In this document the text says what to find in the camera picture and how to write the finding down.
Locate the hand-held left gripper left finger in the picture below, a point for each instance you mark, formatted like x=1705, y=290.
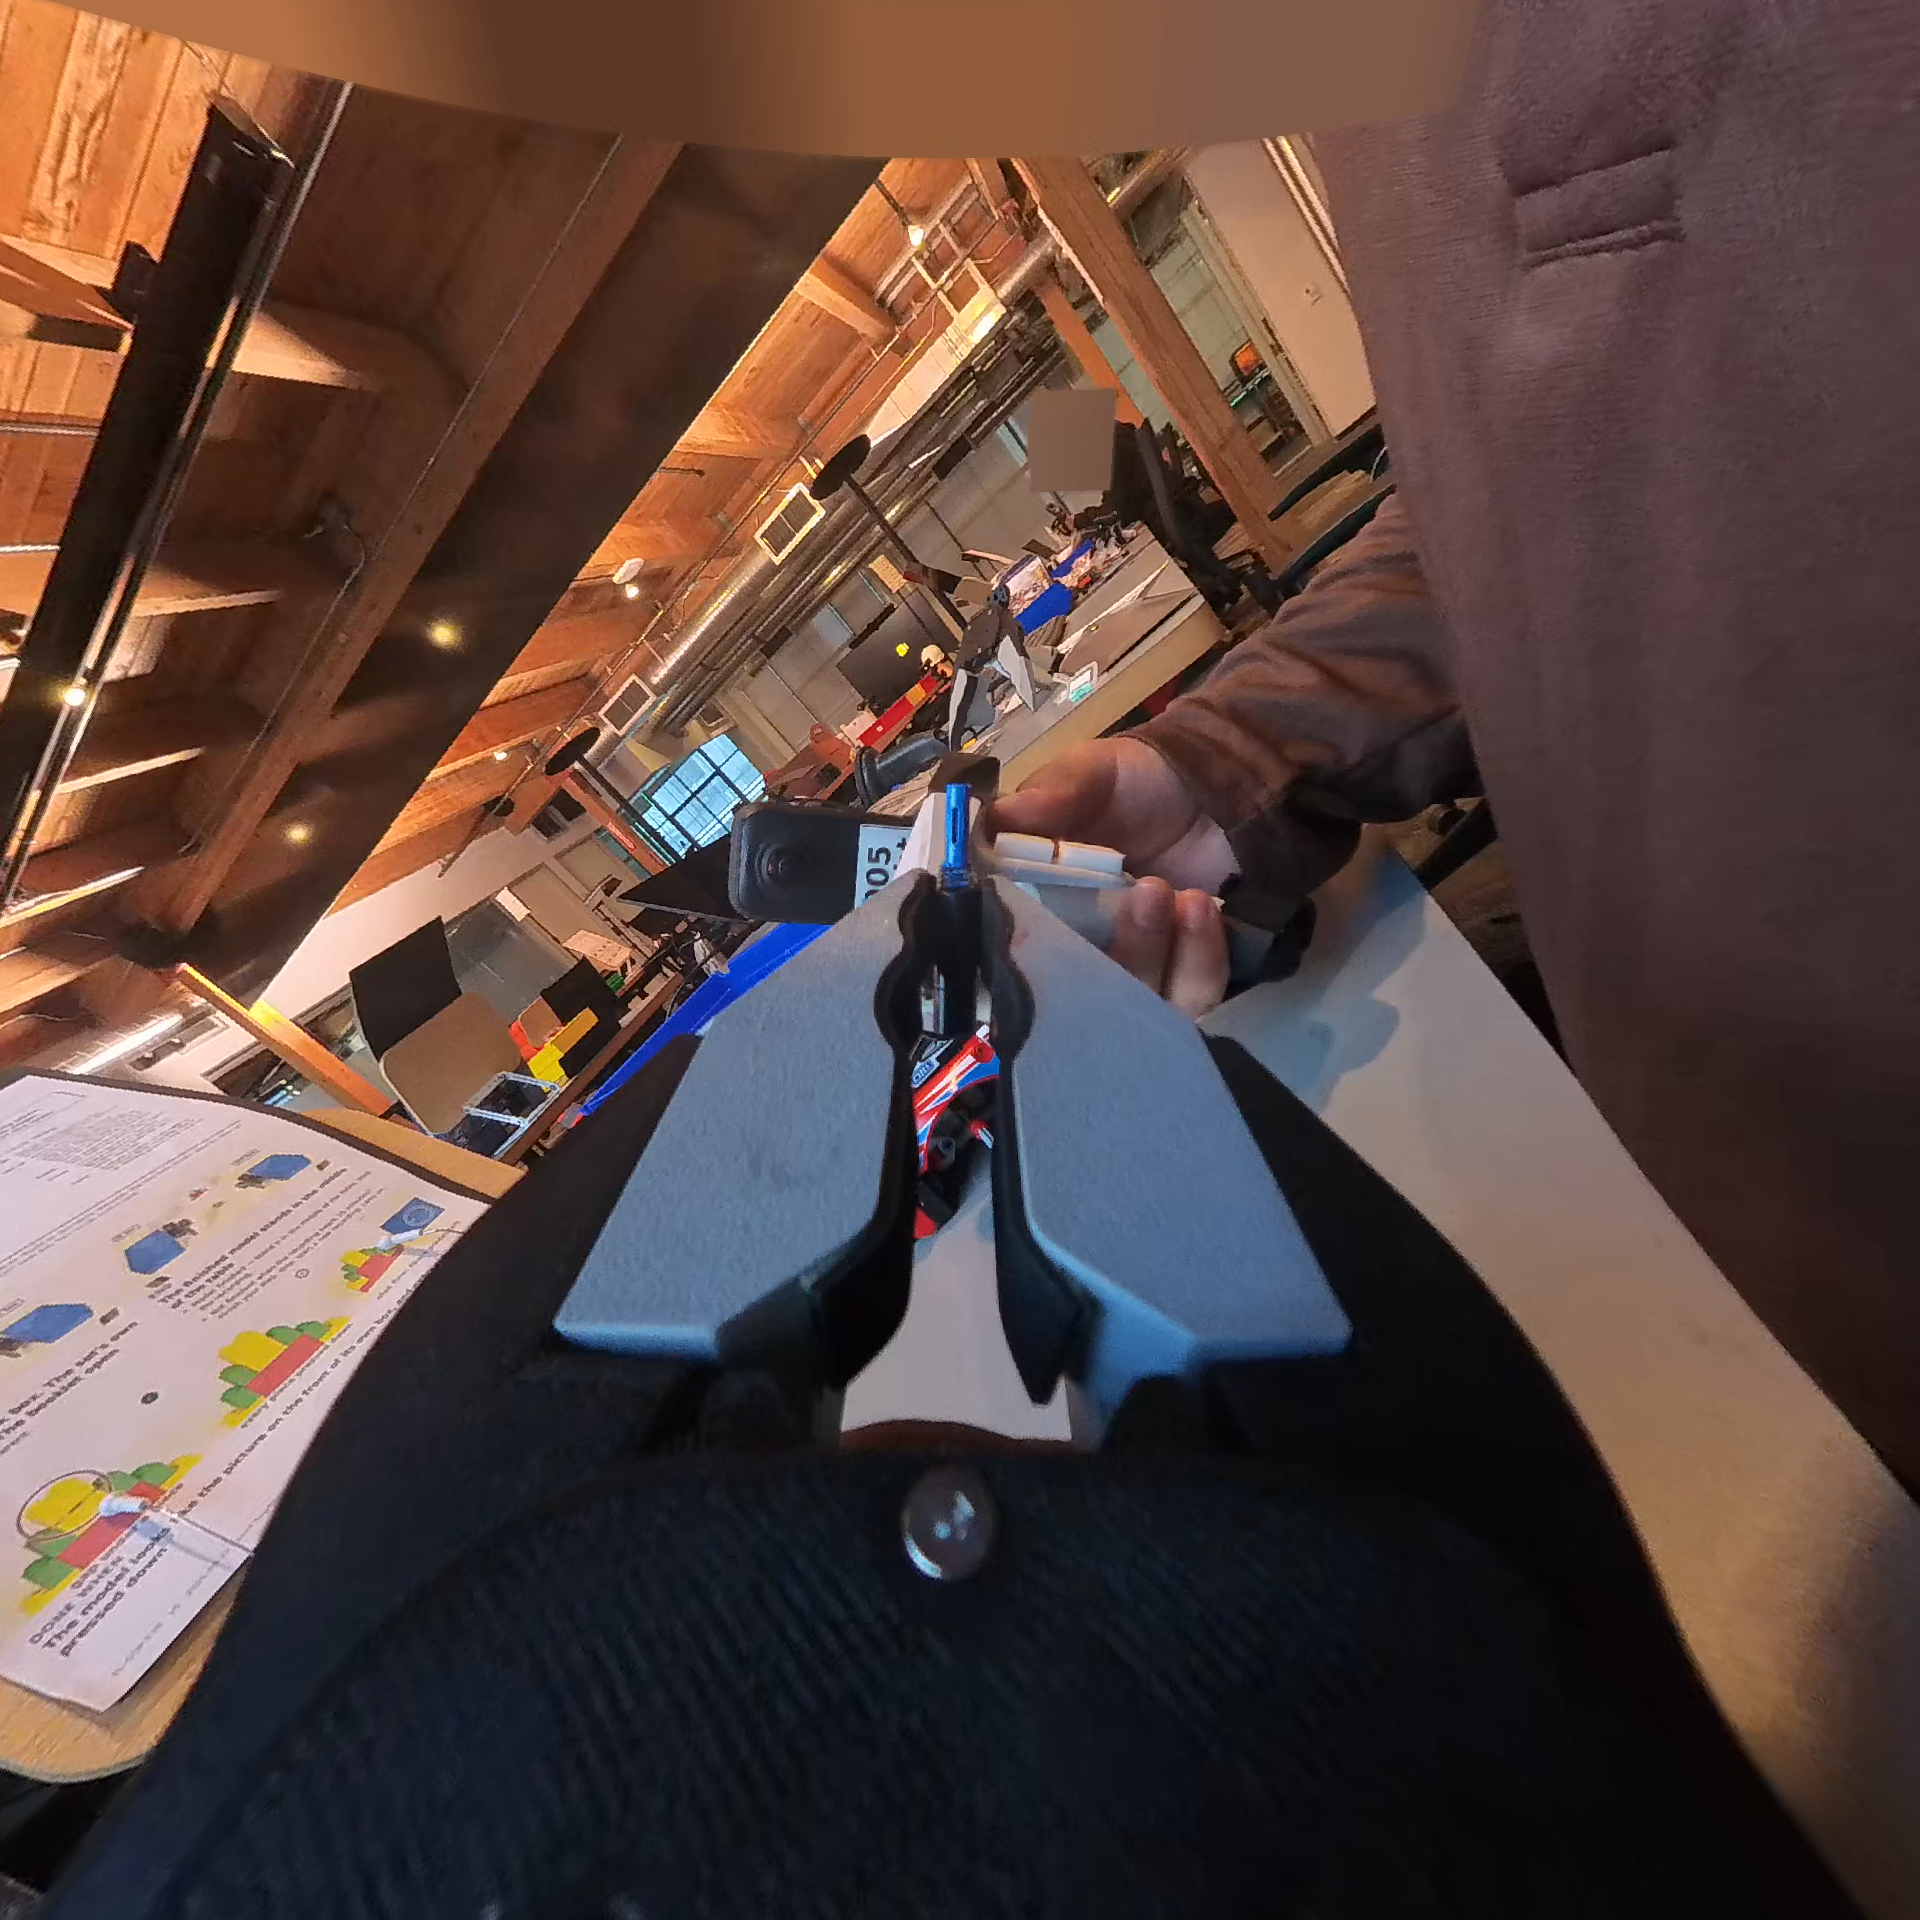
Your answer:
x=717, y=1187

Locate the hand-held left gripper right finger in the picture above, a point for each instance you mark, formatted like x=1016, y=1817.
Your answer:
x=1167, y=1198

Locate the black brick beam blue pins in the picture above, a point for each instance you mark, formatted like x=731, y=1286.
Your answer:
x=958, y=843

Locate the person's right forearm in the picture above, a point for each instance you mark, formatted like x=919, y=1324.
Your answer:
x=1320, y=708

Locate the grey desk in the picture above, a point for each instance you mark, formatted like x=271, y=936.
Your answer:
x=1498, y=1198

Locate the person's right hand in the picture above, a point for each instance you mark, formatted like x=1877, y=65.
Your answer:
x=1142, y=808

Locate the large paned window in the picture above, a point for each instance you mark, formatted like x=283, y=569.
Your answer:
x=699, y=807

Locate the blue plastic bin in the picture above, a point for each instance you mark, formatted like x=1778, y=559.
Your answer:
x=752, y=976

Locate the red toy brick race car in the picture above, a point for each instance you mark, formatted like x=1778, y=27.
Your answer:
x=943, y=1078

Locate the background workbench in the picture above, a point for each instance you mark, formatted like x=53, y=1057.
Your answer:
x=1111, y=675

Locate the printed instruction sheet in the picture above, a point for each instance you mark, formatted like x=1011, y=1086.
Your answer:
x=196, y=1321

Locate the wooden board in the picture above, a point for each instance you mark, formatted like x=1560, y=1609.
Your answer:
x=89, y=1744

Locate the metal ceiling duct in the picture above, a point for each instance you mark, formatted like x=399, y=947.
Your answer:
x=842, y=496

